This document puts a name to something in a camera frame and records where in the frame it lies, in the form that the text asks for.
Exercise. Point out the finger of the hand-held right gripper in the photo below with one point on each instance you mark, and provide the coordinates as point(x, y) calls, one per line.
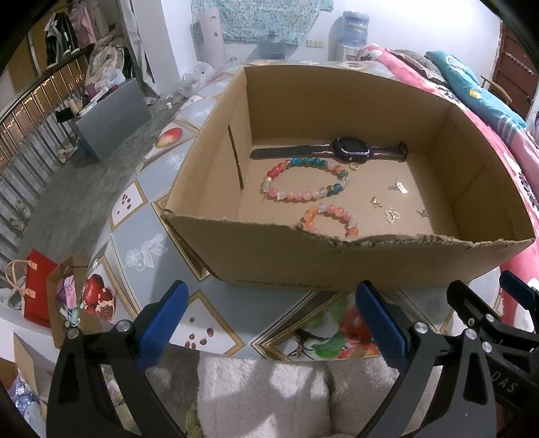
point(463, 299)
point(516, 288)

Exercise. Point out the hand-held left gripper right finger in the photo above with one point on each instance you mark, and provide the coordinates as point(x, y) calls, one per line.
point(379, 326)

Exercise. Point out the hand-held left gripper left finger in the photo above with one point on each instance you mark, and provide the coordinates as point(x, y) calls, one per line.
point(164, 322)

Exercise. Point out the cardboard box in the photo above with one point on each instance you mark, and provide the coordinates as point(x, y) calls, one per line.
point(294, 265)

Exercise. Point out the gold butterfly outline pendant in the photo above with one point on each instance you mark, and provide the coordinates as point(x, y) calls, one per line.
point(391, 215)

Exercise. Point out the brown paper bag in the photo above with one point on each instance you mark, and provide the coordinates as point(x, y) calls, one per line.
point(57, 286)

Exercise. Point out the pink floral blanket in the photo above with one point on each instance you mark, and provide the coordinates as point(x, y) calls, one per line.
point(518, 168)

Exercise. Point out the white fluffy cloth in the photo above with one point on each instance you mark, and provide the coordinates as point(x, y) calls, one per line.
point(261, 396)

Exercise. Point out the red paper bag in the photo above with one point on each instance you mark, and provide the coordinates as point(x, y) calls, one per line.
point(38, 290)

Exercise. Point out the small cardboard carton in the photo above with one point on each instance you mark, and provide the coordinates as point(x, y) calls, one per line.
point(25, 349)

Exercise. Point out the white shoe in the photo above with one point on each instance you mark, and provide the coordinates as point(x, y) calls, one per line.
point(17, 222)
point(67, 153)
point(22, 207)

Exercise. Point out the dark blue smart watch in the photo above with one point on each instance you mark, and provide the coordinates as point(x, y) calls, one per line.
point(349, 149)

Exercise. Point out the wooden chair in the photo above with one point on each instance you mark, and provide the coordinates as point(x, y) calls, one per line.
point(497, 86)

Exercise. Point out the teal pillow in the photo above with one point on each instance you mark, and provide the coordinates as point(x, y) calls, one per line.
point(471, 88)

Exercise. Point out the grey box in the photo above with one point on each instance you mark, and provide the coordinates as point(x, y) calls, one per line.
point(113, 122)

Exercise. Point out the brown wooden door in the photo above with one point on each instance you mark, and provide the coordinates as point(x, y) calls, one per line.
point(513, 63)

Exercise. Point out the metal stair railing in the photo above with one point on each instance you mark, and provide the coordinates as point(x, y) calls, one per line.
point(25, 126)

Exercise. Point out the white plastic bag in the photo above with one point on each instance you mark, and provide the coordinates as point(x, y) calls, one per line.
point(198, 73)

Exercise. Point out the beige clothes pile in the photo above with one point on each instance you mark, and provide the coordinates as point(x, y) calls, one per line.
point(105, 63)

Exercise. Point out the white water dispenser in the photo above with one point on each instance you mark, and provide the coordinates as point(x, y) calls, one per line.
point(347, 54)

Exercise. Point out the white cylindrical roll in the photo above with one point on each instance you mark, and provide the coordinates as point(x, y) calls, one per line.
point(210, 38)

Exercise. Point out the blue water bottle with label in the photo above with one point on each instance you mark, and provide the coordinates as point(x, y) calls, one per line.
point(354, 27)

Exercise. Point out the wooden wardrobe door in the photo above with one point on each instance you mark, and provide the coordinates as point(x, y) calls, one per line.
point(23, 63)

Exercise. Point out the plain blue water bottle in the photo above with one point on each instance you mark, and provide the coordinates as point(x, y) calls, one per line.
point(274, 46)

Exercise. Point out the black and white jacket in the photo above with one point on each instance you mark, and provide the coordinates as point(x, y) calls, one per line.
point(61, 38)

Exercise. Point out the pink hanging garment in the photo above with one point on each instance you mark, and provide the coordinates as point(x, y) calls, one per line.
point(84, 25)

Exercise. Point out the floral hanging cloth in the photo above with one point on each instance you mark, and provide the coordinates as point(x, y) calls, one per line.
point(261, 17)

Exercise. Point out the wall socket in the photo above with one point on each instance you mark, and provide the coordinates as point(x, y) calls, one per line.
point(314, 43)

